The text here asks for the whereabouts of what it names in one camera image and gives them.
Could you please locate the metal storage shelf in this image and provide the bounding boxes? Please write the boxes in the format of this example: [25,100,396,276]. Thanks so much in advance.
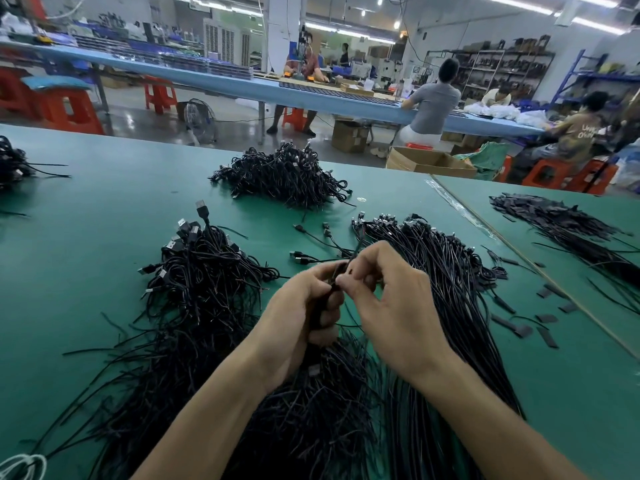
[425,37,556,101]

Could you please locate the small cluster of knotted cables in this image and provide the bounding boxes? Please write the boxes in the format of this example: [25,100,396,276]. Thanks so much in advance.
[140,201,281,316]

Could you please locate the open cardboard box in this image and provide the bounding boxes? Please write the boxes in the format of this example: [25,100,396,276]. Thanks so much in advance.
[386,147,479,179]

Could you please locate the bundle of long black cables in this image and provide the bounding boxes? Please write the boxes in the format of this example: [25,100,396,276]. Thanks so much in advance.
[290,213,526,480]

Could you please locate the long blue workbench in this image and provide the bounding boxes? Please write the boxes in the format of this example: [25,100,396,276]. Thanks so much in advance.
[0,39,546,141]

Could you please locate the bunch of white wire rings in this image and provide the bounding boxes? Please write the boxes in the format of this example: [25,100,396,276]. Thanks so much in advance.
[0,453,48,480]

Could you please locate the grey floor fan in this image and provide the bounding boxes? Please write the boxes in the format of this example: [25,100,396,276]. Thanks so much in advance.
[182,97,219,146]

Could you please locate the person's right hand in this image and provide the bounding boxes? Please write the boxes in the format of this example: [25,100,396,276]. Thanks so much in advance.
[335,241,463,394]

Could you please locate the small cardboard box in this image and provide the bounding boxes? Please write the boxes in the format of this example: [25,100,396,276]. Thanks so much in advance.
[331,119,373,154]

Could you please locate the green bag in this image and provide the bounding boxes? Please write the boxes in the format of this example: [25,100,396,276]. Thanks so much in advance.
[465,141,513,181]

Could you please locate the person's right forearm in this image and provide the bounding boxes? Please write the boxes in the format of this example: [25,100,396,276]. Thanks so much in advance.
[420,357,591,480]

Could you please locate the scattered dark tie pieces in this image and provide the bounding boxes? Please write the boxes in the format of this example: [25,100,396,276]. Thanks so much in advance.
[485,249,579,351]

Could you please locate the white pillar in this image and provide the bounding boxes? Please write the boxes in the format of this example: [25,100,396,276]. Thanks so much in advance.
[265,0,301,74]

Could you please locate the pile of white bags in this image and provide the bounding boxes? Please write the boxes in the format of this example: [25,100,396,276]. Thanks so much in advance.
[465,89,549,131]

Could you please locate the single black cable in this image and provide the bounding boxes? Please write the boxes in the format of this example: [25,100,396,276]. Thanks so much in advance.
[304,259,351,378]

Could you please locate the person's left forearm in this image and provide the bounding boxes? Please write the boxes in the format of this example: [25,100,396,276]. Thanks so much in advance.
[130,349,281,480]

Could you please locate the spread of straight black cables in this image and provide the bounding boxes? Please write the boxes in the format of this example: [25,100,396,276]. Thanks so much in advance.
[489,193,640,286]

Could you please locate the red stool with blue seat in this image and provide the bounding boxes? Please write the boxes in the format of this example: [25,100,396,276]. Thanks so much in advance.
[22,75,104,134]

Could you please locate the blue metal rack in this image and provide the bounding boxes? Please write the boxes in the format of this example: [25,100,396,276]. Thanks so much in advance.
[552,49,640,111]

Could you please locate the red plastic stool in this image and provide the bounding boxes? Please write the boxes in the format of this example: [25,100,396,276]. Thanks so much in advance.
[284,107,308,133]
[522,157,619,196]
[143,77,179,116]
[0,67,36,118]

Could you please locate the heap of black cables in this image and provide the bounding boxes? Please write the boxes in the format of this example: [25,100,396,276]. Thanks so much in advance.
[210,141,353,208]
[0,135,71,191]

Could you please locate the person's left hand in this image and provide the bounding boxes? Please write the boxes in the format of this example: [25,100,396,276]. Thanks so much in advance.
[245,259,349,391]

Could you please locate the pile of black cables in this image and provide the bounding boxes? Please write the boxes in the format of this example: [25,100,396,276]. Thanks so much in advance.
[30,219,396,480]

